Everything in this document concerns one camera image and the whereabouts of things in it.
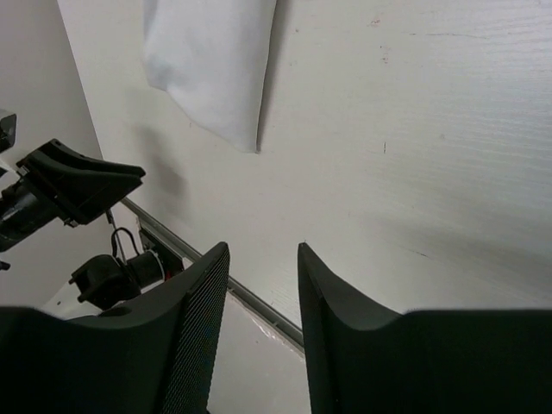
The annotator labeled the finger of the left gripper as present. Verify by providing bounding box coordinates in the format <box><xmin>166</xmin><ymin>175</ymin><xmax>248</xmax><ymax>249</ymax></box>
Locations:
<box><xmin>16</xmin><ymin>139</ymin><xmax>146</xmax><ymax>227</ymax></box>

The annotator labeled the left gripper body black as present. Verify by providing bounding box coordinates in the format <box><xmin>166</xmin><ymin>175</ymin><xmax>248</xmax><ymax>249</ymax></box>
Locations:
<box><xmin>1</xmin><ymin>167</ymin><xmax>69</xmax><ymax>250</ymax></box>

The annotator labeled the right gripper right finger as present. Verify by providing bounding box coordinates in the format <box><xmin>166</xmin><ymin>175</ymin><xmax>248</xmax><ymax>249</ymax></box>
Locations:
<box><xmin>298</xmin><ymin>243</ymin><xmax>551</xmax><ymax>413</ymax></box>

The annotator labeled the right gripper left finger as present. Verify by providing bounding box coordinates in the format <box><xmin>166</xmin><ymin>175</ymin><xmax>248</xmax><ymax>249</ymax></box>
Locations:
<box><xmin>1</xmin><ymin>266</ymin><xmax>227</xmax><ymax>413</ymax></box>

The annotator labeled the white skirt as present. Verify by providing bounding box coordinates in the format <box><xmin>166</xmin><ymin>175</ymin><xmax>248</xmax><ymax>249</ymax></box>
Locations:
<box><xmin>143</xmin><ymin>1</ymin><xmax>276</xmax><ymax>153</ymax></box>

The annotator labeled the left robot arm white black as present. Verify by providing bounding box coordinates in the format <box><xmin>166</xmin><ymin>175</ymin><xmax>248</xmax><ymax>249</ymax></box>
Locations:
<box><xmin>1</xmin><ymin>140</ymin><xmax>165</xmax><ymax>311</ymax></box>

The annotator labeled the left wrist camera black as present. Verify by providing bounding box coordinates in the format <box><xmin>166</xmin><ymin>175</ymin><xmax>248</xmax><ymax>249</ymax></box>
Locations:
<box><xmin>0</xmin><ymin>109</ymin><xmax>17</xmax><ymax>153</ymax></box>

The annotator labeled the aluminium frame rail front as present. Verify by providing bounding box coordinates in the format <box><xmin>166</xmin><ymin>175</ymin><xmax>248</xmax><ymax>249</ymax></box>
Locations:
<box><xmin>122</xmin><ymin>198</ymin><xmax>304</xmax><ymax>352</ymax></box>

